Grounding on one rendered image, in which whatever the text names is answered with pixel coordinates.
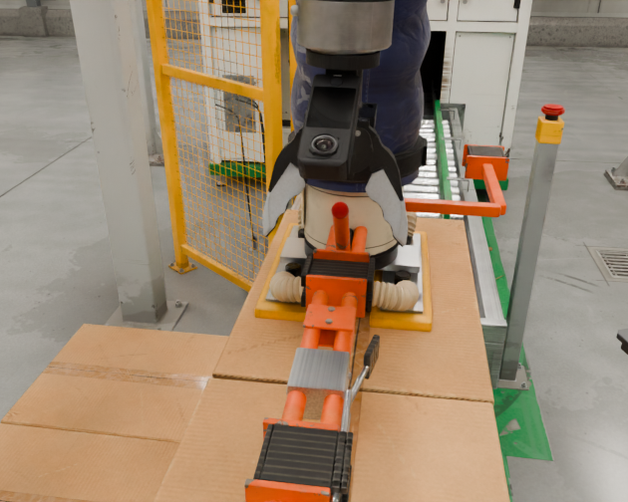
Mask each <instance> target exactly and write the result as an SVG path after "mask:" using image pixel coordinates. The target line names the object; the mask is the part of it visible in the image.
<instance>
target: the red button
mask: <svg viewBox="0 0 628 502"><path fill-rule="evenodd" d="M541 111H542V112H543V113H544V114H545V119H546V120H548V121H557V120H558V116H561V115H562V114H564V113H565V108H564V107H563V106H561V105H556V104H546V105H544V106H542V107H541Z"/></svg>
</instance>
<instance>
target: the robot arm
mask: <svg viewBox="0 0 628 502"><path fill-rule="evenodd" d="M297 3H298V5H292V6H291V9H290V13H291V15H292V16H298V21H297V43H298V44H299V45H300V46H301V47H304V48H306V64H308V65H310V66H313V67H317V68H322V69H326V73H325V75H320V74H317V75H315V77H314V79H313V84H312V88H311V93H310V97H309V102H308V107H307V111H306V113H305V114H304V125H303V126H302V127H301V128H300V130H299V131H298V132H297V133H296V135H295V137H294V138H293V139H292V140H291V141H289V142H287V143H286V145H285V146H284V147H283V148H282V150H281V151H280V153H279V155H278V157H277V159H276V161H275V164H274V167H273V171H272V175H271V179H270V183H269V187H268V193H267V197H266V201H265V206H264V211H263V218H262V225H263V234H264V236H268V235H269V234H270V233H271V232H272V231H273V229H274V228H275V226H276V224H277V222H278V218H279V216H280V215H282V214H283V213H284V212H285V211H286V209H287V206H288V203H289V200H290V199H291V198H292V197H294V196H296V195H298V194H300V193H301V191H302V190H303V189H304V188H305V186H306V183H307V181H308V178H309V179H323V180H337V181H344V180H346V179H347V178H348V177H349V178H354V173H356V172H360V171H362V170H364V169H365V168H366V167H367V166H368V165H369V166H370V169H371V173H370V175H369V177H368V179H367V181H366V186H365V190H366V192H367V194H368V195H369V197H370V198H371V199H372V200H373V201H375V202H377V203H378V204H379V205H380V207H381V208H382V211H383V217H384V219H385V220H386V221H387V222H388V223H389V224H390V225H391V229H392V232H393V237H394V238H395V239H396V241H397V242H398V243H399V244H400V245H401V246H402V247H404V246H406V243H407V237H408V218H407V212H406V206H405V199H404V195H403V191H402V184H401V177H400V171H399V167H398V164H397V161H396V159H395V157H394V155H393V153H392V152H391V151H390V149H389V148H387V147H386V146H384V145H383V144H382V142H381V140H380V137H379V135H378V134H377V132H376V115H377V104H372V103H363V102H362V84H363V70H366V69H372V68H376V67H378V66H379V64H380V51H382V50H385V49H388V48H389V47H390V46H391V45H392V32H393V19H394V5H395V0H297Z"/></svg>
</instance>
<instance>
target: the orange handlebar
mask: <svg viewBox="0 0 628 502"><path fill-rule="evenodd" d="M481 174H482V177H483V180H484V184H485V187H486V191H487V194H488V197H489V201H490V203H489V202H472V201H455V200H438V199H423V198H406V197H404V199H405V206H406V211H407V212H423V213H439V214H454V215H470V216H486V217H499V215H504V214H505V212H506V204H505V201H504V198H503V195H502V192H501V189H500V186H499V183H498V181H497V178H496V175H495V172H494V169H493V166H492V164H489V163H484V164H483V165H482V166H481ZM367 233H368V230H367V228H366V227H365V226H358V227H356V229H355V230H354V235H353V241H352V246H351V251H355V252H365V248H366V240H367ZM325 249H326V250H336V244H335V234H334V225H332V226H331V228H330V232H329V236H328V240H327V244H326V248H325ZM328 299H329V296H328V294H327V292H326V291H324V290H317V291H315V292H314V294H313V298H312V302H311V304H309V305H308V308H307V312H306V316H305V320H304V323H303V328H305V329H304V333H303V337H302V341H301V345H300V348H306V349H317V350H318V347H329V348H333V351H340V352H349V353H350V359H351V352H352V349H353V343H354V335H355V328H356V326H355V322H356V315H357V307H358V296H357V295H356V294H355V293H353V292H348V293H345V294H344V295H343V297H342V302H341V307H338V306H327V303H328ZM306 400H307V398H306V395H305V394H304V393H303V392H301V391H298V390H293V391H290V392H289V393H288V394H287V398H286V402H285V406H284V410H283V414H282V417H281V419H290V420H299V421H302V419H303V414H304V410H305V405H306ZM343 402H344V399H343V398H342V397H341V396H339V395H337V394H329V395H327V396H326V397H325V399H324V402H323V408H322V414H321V419H320V423H329V424H338V425H339V427H340V424H341V417H342V410H343Z"/></svg>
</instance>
